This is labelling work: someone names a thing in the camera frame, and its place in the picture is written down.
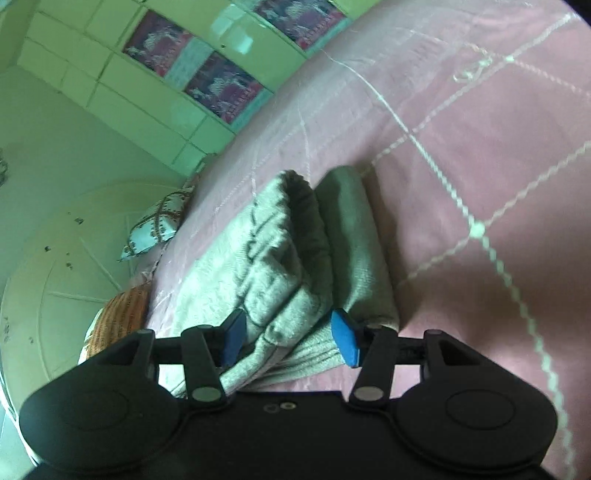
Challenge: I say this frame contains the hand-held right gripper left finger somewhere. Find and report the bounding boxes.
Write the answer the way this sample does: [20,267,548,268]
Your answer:
[117,309,247,410]

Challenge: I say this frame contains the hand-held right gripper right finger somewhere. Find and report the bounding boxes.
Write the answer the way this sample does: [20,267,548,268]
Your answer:
[331,309,465,410]

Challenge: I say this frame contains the grey pants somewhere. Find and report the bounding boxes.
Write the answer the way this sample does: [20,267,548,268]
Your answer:
[172,166,400,400]

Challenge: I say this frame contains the orange striped pillow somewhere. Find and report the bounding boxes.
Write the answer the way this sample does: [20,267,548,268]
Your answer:
[79,282,154,365]

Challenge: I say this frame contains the white heart print pillow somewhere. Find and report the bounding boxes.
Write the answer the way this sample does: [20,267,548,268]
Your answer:
[120,187,200,262]

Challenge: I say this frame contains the white bed headboard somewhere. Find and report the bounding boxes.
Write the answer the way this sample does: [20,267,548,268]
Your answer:
[0,179,197,407]

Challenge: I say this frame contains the bed with pink checked sheet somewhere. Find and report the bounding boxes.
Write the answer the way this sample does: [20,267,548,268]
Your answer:
[145,0,591,480]

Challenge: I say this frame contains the white glossy wardrobe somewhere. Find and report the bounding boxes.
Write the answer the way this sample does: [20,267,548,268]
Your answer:
[16,0,356,176]

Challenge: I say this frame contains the purple wall poster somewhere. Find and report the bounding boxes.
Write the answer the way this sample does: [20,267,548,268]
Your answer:
[124,10,194,78]
[253,0,348,51]
[184,52,267,124]

